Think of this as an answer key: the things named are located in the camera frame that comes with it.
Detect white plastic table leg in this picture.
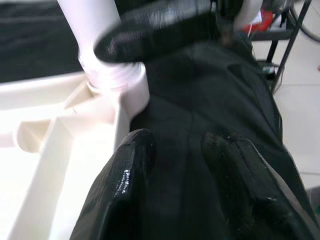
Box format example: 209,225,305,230
56,0,146,91

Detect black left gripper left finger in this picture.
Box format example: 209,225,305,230
69,128,156,240

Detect black table cloth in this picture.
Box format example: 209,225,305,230
0,0,316,240

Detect white plastic children table top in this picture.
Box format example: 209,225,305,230
0,63,151,240

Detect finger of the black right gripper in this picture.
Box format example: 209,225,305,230
92,6,218,64
117,0,213,9

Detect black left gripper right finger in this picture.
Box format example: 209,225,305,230
201,128,320,240

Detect black metal rack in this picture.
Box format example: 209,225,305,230
249,0,316,94

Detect red white plastic item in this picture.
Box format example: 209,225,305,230
253,8,275,32

